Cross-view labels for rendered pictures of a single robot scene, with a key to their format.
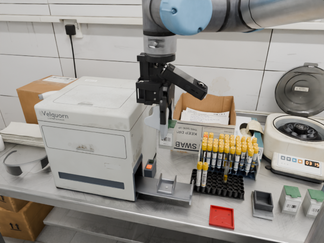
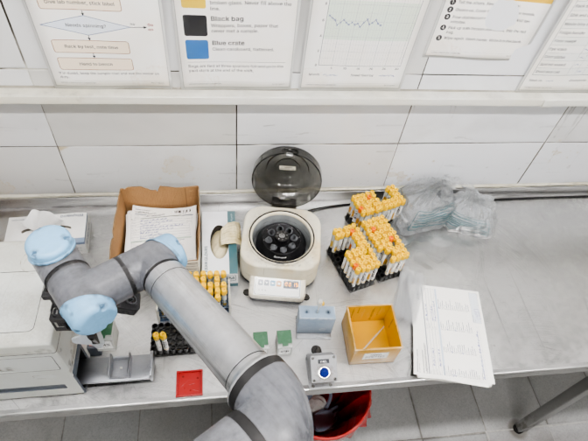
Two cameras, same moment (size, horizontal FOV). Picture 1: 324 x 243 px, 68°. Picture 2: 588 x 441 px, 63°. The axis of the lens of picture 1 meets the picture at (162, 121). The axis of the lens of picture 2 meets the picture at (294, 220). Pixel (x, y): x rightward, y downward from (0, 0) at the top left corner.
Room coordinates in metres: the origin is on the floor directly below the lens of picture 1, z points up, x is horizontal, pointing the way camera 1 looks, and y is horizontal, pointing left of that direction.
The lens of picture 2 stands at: (-0.01, -0.16, 2.15)
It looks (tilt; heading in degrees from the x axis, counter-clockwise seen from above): 51 degrees down; 333
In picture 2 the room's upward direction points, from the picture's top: 9 degrees clockwise
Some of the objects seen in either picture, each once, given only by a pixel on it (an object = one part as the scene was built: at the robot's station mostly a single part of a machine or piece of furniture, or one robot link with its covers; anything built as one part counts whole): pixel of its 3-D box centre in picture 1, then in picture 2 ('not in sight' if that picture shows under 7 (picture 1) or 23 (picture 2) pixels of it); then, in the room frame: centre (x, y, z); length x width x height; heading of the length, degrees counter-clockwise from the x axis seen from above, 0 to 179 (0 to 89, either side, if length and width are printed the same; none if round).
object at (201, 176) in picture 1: (218, 172); (181, 330); (0.60, -0.18, 0.93); 0.17 x 0.09 x 0.11; 77
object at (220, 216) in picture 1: (221, 216); (189, 382); (0.48, -0.17, 0.88); 0.07 x 0.07 x 0.01; 77
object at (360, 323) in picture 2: not in sight; (370, 334); (0.44, -0.68, 0.93); 0.13 x 0.13 x 0.10; 76
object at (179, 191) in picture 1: (159, 185); (111, 367); (0.56, 0.01, 0.92); 0.21 x 0.07 x 0.05; 77
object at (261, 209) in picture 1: (262, 202); not in sight; (0.52, -0.30, 0.89); 0.09 x 0.05 x 0.04; 165
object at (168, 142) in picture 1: (168, 134); (106, 335); (0.55, -0.02, 1.11); 0.05 x 0.04 x 0.06; 165
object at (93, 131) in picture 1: (110, 133); (24, 320); (0.69, 0.17, 1.03); 0.31 x 0.27 x 0.30; 77
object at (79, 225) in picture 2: not in sight; (45, 228); (1.05, 0.14, 0.94); 0.22 x 0.12 x 0.13; 81
